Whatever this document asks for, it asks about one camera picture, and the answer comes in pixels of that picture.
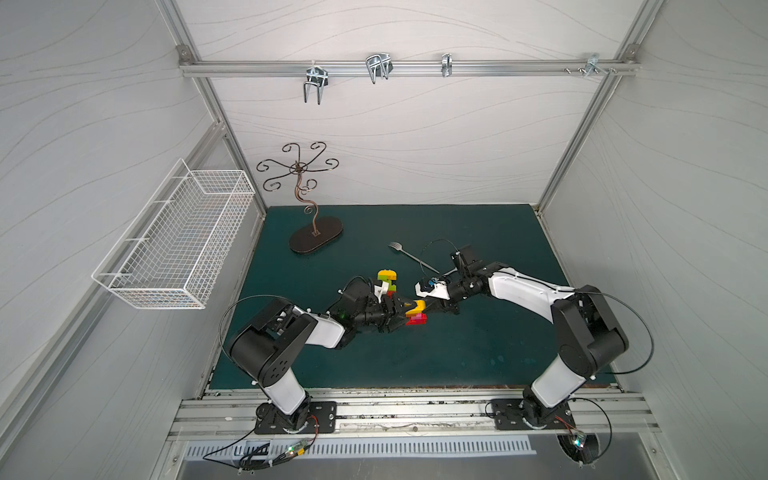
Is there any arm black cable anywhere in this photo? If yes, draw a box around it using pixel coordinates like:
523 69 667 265
599 291 655 376
217 293 289 361

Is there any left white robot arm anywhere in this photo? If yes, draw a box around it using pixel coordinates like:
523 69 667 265
223 276 426 429

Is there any brown metal hook stand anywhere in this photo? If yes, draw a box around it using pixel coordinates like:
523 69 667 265
256 141 343 255

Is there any yellow curved brick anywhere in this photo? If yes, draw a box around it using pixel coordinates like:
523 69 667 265
377 269 397 282
405 300 426 318

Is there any metal bracket right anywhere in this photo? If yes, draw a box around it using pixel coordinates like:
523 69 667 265
564 53 618 78

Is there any small metal clip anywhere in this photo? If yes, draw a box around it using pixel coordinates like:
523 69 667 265
441 53 453 78

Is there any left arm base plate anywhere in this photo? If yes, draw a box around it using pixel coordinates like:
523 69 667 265
254 400 338 435

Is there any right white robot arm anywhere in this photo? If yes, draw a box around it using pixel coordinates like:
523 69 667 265
415 246 629 429

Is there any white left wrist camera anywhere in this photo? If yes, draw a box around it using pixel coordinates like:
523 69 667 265
373 283 389 303

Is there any green table mat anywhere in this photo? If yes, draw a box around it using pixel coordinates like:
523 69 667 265
231 205 566 388

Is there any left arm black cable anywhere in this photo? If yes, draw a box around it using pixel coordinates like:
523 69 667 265
217 293 289 361

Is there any aluminium crossbar rail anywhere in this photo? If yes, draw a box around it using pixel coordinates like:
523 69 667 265
180 57 641 79

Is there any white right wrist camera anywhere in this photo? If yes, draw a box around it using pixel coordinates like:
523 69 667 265
415 279 450 300

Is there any metal hook clamp left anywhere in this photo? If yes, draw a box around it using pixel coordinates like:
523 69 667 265
303 66 329 105

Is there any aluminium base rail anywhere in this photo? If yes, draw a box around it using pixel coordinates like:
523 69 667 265
167 387 661 440

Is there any silver metal spoon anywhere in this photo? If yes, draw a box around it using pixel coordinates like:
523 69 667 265
389 241 440 274

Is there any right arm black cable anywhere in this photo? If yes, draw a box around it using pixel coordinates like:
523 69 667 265
599 291 655 376

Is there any metal hook clamp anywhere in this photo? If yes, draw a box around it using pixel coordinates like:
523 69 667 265
365 53 393 84
303 66 329 105

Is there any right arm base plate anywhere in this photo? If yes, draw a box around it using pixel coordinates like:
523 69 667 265
485 397 576 431

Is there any white vent strip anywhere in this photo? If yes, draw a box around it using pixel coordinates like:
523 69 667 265
184 434 536 464

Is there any metal hook clamp centre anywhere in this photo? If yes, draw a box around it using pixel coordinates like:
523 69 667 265
365 53 393 84

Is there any white wire basket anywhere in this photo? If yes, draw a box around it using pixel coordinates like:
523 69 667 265
91 159 255 310

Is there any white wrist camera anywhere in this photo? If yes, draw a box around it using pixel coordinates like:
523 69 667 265
415 279 450 300
373 283 389 303

